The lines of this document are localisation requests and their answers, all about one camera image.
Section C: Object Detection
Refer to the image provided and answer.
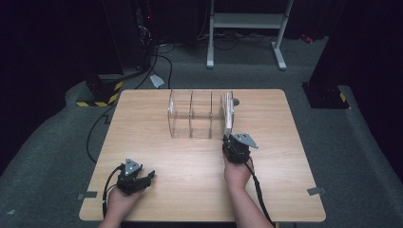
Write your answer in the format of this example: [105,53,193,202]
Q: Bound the long black floor cable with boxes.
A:
[86,44,160,164]

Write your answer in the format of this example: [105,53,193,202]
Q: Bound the grey tape patch on floor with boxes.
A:
[148,74,165,89]

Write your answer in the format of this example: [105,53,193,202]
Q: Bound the green leaf picture book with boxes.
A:
[221,90,236,139]

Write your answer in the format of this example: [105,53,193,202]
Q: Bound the small red object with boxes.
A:
[299,33,315,45]

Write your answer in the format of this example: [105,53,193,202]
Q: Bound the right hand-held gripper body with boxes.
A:
[221,132,259,165]

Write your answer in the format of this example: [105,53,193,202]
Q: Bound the dark equipment rack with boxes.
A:
[103,0,157,73]

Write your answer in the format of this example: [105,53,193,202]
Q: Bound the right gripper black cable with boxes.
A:
[244,161,278,228]

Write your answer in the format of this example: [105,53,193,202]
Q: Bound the black yellow striped base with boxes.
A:
[75,73,124,108]

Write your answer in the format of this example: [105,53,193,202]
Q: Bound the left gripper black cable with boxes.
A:
[101,163,125,220]

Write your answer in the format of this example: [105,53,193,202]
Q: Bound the person's right hand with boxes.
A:
[222,154,255,192]

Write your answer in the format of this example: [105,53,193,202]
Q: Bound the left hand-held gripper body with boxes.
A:
[115,157,144,197]

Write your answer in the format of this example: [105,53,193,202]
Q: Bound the tangle of black cables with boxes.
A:
[196,28,278,51]

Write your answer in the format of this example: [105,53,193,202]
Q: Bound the person's left hand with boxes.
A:
[105,186,144,220]

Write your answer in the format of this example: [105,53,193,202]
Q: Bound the short black floor cable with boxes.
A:
[156,53,174,90]

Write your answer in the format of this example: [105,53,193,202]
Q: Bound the white metal stand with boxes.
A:
[205,0,295,71]

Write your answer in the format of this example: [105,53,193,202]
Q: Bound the black base with yellow mark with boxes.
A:
[301,82,352,110]

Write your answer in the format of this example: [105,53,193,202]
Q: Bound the clear acrylic divided organizer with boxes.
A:
[166,88,236,142]

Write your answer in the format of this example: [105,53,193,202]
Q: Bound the grey tape strip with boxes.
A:
[306,186,327,197]
[77,191,99,200]

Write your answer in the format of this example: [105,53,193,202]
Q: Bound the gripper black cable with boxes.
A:
[244,161,278,228]
[101,163,125,220]

